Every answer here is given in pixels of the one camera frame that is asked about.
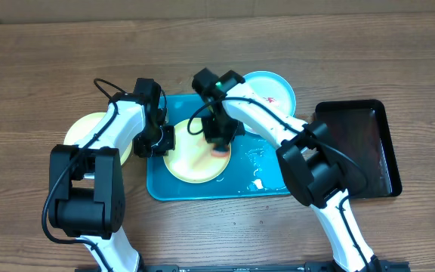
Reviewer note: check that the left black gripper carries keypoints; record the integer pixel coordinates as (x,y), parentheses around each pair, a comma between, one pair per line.
(141,149)

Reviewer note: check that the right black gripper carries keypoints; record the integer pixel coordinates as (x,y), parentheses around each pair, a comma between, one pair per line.
(215,136)

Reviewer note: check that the pink and black sponge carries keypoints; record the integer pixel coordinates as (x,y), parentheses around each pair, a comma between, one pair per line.
(220,150)

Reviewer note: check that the yellow plate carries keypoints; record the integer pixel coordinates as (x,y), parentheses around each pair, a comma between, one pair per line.
(82,127)
(191,160)

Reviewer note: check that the light blue plate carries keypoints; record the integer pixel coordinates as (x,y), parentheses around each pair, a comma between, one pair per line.
(274,89)

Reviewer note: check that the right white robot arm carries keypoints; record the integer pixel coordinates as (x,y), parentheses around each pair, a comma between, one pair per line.
(313,170)

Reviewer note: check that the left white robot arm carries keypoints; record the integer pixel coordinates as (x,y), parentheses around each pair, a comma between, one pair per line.
(86,199)

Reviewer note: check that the teal plastic tray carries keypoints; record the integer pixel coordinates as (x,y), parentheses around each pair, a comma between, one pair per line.
(253,169)

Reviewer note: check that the black rectangular tray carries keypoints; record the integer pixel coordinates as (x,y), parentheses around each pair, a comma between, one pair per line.
(361,131)

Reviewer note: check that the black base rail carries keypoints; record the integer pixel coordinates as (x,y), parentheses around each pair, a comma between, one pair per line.
(312,266)

